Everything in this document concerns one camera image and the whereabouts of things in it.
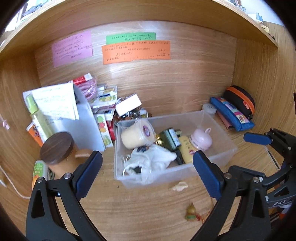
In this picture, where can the pink notebook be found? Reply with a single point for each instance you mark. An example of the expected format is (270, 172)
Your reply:
(228, 125)

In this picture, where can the stack of small packets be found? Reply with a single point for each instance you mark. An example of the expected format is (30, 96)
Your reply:
(100, 96)

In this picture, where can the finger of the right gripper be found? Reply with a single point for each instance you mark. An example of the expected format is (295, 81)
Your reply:
(245, 174)
(256, 138)

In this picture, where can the brown ceramic mug with lid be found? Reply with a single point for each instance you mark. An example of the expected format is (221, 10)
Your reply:
(62, 155)

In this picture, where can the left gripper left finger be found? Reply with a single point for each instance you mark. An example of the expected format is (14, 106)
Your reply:
(44, 221)

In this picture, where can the white paper file holder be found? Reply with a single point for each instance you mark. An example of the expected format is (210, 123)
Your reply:
(67, 110)

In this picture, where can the pink paper note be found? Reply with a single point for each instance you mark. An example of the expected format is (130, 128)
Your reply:
(71, 49)

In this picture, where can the green spray bottle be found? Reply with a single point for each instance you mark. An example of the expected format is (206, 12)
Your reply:
(39, 119)

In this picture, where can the red velvet pouch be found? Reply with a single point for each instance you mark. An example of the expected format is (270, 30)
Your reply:
(158, 140)

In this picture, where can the wooden upper shelf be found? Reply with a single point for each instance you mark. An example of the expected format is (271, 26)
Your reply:
(56, 20)

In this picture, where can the right human hand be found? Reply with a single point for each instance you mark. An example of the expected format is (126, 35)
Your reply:
(282, 210)

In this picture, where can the clear plastic storage bin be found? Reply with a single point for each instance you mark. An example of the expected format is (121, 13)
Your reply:
(220, 152)

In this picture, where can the crumpled beige paper scrap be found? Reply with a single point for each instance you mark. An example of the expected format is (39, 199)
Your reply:
(180, 186)

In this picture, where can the yellow sunscreen tube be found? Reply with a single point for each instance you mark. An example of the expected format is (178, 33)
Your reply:
(187, 149)

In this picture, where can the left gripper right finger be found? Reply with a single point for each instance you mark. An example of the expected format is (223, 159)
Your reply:
(251, 221)

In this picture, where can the small white box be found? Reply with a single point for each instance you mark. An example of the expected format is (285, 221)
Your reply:
(127, 104)

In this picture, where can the fruit pattern carton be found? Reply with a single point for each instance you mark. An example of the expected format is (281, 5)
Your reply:
(103, 128)

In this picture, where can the green paper note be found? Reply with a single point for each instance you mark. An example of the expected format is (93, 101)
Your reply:
(130, 37)

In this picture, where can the small white round tin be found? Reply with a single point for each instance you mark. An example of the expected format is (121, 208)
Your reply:
(209, 108)

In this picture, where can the green orange glue tube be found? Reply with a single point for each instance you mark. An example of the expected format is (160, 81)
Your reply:
(40, 170)

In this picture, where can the dark green pump bottle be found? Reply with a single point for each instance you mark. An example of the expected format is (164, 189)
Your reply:
(171, 142)

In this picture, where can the blue pencil pouch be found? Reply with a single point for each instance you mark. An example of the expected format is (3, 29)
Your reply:
(235, 117)

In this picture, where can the orange paper note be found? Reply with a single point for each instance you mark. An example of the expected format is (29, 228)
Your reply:
(136, 50)

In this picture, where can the orange book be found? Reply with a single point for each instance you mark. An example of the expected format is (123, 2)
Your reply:
(32, 130)

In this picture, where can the black orange zip case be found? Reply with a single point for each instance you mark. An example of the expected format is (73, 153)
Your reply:
(241, 99)

